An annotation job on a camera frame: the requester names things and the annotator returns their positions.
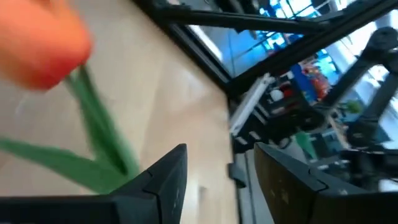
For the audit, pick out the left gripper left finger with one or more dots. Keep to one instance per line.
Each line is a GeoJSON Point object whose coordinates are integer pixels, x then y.
{"type": "Point", "coordinates": [155, 196]}

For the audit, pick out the orange artificial tulip flower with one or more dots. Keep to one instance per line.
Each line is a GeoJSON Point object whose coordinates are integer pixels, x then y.
{"type": "Point", "coordinates": [40, 46]}

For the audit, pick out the black table edge rail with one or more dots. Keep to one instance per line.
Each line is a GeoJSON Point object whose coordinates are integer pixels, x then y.
{"type": "Point", "coordinates": [199, 56]}
{"type": "Point", "coordinates": [238, 199]}

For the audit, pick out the green object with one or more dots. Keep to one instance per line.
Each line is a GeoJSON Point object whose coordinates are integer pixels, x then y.
{"type": "Point", "coordinates": [304, 144]}

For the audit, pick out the black table clamp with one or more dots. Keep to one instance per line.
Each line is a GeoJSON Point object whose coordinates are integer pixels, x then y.
{"type": "Point", "coordinates": [236, 174]}

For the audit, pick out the black frame post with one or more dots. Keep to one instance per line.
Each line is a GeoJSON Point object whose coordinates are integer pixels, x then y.
{"type": "Point", "coordinates": [311, 46]}

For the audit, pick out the black electronics unit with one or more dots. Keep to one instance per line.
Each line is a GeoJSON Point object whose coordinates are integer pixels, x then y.
{"type": "Point", "coordinates": [280, 121]}

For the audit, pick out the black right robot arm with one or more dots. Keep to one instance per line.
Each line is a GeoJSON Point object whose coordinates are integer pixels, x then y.
{"type": "Point", "coordinates": [354, 73]}

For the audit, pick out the white frame bracket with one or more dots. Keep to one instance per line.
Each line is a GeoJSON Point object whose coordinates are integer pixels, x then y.
{"type": "Point", "coordinates": [248, 105]}

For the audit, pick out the black diagonal frame brace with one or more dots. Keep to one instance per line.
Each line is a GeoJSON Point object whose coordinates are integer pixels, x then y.
{"type": "Point", "coordinates": [242, 21]}

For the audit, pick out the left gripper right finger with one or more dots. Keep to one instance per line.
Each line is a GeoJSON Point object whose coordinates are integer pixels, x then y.
{"type": "Point", "coordinates": [295, 199]}

